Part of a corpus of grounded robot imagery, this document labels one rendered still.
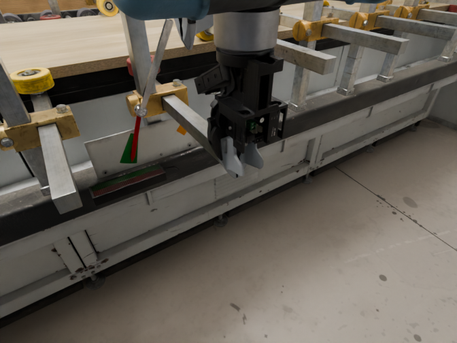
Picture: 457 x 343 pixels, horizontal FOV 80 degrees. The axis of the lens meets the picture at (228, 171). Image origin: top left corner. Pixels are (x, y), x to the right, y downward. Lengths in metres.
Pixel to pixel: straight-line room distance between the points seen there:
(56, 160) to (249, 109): 0.32
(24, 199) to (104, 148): 0.20
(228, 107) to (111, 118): 0.59
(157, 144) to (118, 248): 0.65
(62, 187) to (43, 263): 0.81
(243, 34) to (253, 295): 1.08
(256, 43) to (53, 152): 0.37
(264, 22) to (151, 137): 0.45
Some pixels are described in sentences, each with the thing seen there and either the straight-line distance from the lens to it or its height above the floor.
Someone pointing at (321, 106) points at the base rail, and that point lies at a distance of 1.03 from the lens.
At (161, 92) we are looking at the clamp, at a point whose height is 0.87.
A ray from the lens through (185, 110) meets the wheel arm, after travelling 0.59.
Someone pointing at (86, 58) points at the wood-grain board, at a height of 0.90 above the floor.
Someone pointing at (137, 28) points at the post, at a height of 1.00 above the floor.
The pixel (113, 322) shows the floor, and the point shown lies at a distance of 1.29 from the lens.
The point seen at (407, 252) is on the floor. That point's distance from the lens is 1.61.
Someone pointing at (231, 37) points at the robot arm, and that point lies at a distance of 0.33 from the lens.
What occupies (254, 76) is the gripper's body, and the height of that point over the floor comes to 1.01.
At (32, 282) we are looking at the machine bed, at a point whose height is 0.17.
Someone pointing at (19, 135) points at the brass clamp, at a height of 0.85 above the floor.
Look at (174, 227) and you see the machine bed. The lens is 1.27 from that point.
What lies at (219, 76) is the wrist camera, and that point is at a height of 0.99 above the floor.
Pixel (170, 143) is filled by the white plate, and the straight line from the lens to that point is 0.72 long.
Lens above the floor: 1.12
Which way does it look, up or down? 38 degrees down
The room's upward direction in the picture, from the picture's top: straight up
